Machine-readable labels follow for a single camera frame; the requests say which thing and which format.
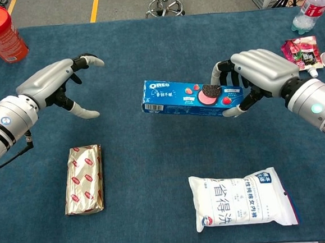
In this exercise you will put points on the red cylindrical canister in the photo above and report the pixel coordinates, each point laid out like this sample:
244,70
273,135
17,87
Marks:
2,38

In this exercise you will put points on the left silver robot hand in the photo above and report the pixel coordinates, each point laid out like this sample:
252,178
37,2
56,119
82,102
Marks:
47,82

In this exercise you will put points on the gold foil snack pack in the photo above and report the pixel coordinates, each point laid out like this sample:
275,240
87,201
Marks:
84,181

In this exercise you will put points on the white plastic bag blue print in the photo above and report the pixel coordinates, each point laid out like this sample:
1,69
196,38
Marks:
239,202

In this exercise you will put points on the chrome stool base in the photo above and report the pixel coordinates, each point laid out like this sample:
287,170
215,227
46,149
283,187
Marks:
165,7

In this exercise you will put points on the blue Oreo cookie box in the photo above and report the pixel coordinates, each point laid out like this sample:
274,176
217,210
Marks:
177,97

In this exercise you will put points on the pink jelly drink pouch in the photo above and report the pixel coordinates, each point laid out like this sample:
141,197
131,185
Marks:
302,52

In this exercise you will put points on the blue table cloth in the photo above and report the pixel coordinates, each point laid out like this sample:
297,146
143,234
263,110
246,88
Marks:
154,156

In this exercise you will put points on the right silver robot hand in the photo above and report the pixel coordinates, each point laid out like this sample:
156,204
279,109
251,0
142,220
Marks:
262,68

